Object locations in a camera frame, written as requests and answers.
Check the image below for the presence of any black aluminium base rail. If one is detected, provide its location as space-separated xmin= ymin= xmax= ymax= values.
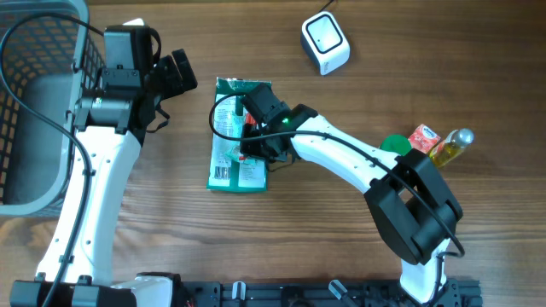
xmin=103 ymin=279 xmax=483 ymax=307

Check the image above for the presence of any green glove package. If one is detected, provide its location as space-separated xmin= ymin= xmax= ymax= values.
xmin=206 ymin=78 xmax=267 ymax=193

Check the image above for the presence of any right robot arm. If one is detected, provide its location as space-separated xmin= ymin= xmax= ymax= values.
xmin=241 ymin=84 xmax=463 ymax=304

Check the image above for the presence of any grey plastic shopping basket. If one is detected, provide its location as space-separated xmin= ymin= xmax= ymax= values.
xmin=1 ymin=0 xmax=103 ymax=217

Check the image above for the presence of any red toothpaste tube box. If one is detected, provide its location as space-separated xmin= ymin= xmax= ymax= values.
xmin=241 ymin=113 xmax=259 ymax=159

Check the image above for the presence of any yellow oil bottle grey cap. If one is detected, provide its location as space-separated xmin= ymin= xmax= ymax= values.
xmin=428 ymin=128 xmax=474 ymax=168

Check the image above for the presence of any green lid jar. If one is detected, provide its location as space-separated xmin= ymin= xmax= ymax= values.
xmin=380 ymin=134 xmax=412 ymax=156

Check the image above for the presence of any red tissue pack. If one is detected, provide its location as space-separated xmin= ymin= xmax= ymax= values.
xmin=408 ymin=124 xmax=441 ymax=154

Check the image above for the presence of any white barcode scanner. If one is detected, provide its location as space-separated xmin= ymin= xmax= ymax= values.
xmin=300 ymin=11 xmax=351 ymax=76

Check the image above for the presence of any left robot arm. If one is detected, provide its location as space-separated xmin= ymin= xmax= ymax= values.
xmin=9 ymin=20 xmax=197 ymax=306

